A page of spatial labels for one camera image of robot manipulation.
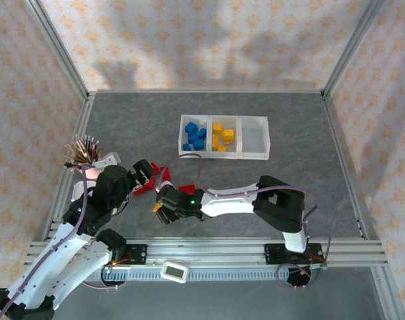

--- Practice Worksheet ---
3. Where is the translucent white plastic bin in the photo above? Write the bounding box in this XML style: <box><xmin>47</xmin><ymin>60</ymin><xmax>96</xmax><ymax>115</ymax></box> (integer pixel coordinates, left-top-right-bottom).
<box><xmin>178</xmin><ymin>115</ymin><xmax>212</xmax><ymax>159</ymax></box>
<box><xmin>209</xmin><ymin>115</ymin><xmax>242</xmax><ymax>159</ymax></box>
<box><xmin>238</xmin><ymin>115</ymin><xmax>272</xmax><ymax>161</ymax></box>

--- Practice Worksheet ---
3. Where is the white digital timer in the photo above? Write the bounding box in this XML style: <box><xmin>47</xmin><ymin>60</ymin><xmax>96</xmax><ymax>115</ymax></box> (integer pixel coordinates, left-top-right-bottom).
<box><xmin>160</xmin><ymin>260</ymin><xmax>190</xmax><ymax>285</ymax></box>

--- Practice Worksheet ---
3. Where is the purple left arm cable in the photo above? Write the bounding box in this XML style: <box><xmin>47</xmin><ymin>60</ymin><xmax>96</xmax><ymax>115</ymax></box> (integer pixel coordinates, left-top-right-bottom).
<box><xmin>0</xmin><ymin>163</ymin><xmax>99</xmax><ymax>320</ymax></box>

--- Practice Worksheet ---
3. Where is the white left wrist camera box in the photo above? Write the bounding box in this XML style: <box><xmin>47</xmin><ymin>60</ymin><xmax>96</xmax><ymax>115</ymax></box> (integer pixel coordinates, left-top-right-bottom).
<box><xmin>94</xmin><ymin>152</ymin><xmax>119</xmax><ymax>169</ymax></box>

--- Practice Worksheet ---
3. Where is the wide aluminium mounting rail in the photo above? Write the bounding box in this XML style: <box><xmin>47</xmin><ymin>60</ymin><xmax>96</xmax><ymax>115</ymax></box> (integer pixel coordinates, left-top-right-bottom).
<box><xmin>25</xmin><ymin>237</ymin><xmax>388</xmax><ymax>267</ymax></box>

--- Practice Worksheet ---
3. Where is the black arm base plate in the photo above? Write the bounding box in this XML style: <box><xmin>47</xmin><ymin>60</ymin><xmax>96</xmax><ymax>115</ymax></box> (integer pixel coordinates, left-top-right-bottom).
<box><xmin>101</xmin><ymin>243</ymin><xmax>148</xmax><ymax>267</ymax></box>
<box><xmin>264</xmin><ymin>243</ymin><xmax>324</xmax><ymax>267</ymax></box>

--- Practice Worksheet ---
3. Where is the aluminium floor rail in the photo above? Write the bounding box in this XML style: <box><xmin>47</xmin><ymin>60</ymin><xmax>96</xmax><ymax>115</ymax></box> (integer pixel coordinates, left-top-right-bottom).
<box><xmin>87</xmin><ymin>88</ymin><xmax>326</xmax><ymax>95</ymax></box>
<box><xmin>322</xmin><ymin>94</ymin><xmax>405</xmax><ymax>320</ymax></box>
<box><xmin>21</xmin><ymin>93</ymin><xmax>97</xmax><ymax>267</ymax></box>

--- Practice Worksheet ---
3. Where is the grey slotted cable duct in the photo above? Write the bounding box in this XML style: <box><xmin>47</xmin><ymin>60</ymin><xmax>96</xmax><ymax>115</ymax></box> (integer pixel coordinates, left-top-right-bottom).
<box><xmin>98</xmin><ymin>267</ymin><xmax>318</xmax><ymax>281</ymax></box>

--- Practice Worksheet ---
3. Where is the round black cable port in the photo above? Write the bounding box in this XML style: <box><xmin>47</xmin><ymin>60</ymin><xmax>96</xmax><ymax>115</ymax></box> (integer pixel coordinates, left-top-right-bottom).
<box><xmin>100</xmin><ymin>265</ymin><xmax>128</xmax><ymax>290</ymax></box>
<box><xmin>285</xmin><ymin>265</ymin><xmax>316</xmax><ymax>290</ymax></box>

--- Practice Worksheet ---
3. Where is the aluminium frame post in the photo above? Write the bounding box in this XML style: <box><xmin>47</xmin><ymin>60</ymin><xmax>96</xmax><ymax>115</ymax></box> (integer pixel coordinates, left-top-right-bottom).
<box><xmin>24</xmin><ymin>0</ymin><xmax>91</xmax><ymax>101</ymax></box>
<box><xmin>321</xmin><ymin>0</ymin><xmax>387</xmax><ymax>100</ymax></box>

